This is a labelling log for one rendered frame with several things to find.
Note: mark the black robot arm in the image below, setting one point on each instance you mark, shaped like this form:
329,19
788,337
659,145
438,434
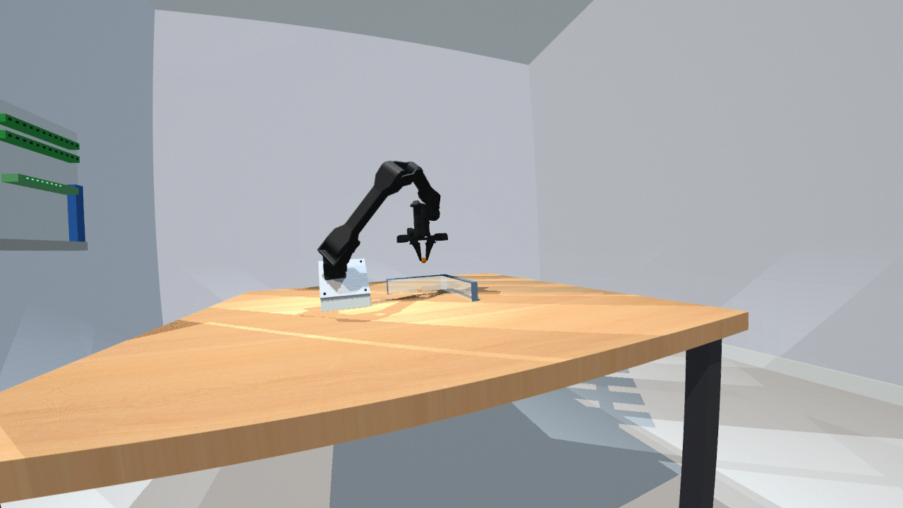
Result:
337,248

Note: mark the clear blue l-shaped wall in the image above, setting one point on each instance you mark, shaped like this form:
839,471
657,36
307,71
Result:
474,285

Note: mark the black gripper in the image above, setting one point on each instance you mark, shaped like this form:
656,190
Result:
421,228

